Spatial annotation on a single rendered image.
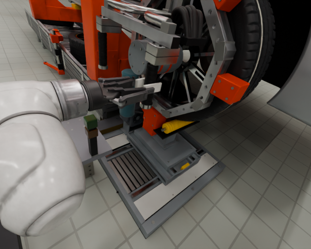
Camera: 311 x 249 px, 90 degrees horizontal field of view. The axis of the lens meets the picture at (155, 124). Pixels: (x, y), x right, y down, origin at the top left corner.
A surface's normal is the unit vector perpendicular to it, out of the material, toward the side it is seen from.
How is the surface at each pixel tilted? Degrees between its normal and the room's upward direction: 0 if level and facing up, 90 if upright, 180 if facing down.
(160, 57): 90
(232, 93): 90
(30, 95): 16
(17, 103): 11
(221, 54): 90
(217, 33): 90
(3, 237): 0
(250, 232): 0
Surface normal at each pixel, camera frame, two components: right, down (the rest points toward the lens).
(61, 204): 0.79, -0.13
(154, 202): 0.18, -0.76
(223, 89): -0.77, 0.29
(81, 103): 0.62, 0.58
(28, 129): 0.40, -0.79
